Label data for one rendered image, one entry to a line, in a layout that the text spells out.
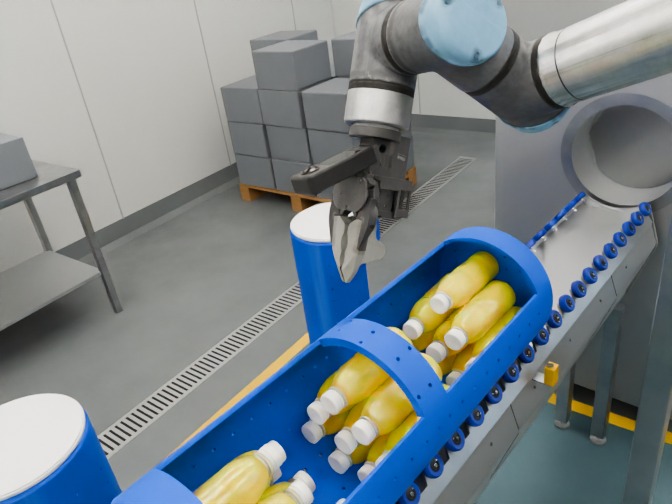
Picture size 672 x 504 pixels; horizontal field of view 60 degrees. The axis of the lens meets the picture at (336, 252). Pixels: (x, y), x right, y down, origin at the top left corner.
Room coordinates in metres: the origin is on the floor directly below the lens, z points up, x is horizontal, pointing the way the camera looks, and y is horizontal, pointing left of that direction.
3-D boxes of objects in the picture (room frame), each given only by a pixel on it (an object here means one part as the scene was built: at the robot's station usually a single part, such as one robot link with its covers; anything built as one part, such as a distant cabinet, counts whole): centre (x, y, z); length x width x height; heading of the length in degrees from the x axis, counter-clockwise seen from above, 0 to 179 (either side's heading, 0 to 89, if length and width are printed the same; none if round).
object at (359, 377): (0.79, -0.03, 1.15); 0.19 x 0.07 x 0.07; 135
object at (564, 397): (1.65, -0.80, 0.31); 0.06 x 0.06 x 0.63; 45
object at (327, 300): (1.66, -0.01, 0.59); 0.28 x 0.28 x 0.88
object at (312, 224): (1.66, -0.01, 1.03); 0.28 x 0.28 x 0.01
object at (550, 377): (0.98, -0.41, 0.92); 0.08 x 0.03 x 0.05; 45
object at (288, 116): (4.40, -0.01, 0.59); 1.20 x 0.80 x 1.19; 50
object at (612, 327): (1.55, -0.90, 0.31); 0.06 x 0.06 x 0.63; 45
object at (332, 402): (0.72, 0.04, 1.15); 0.04 x 0.02 x 0.04; 45
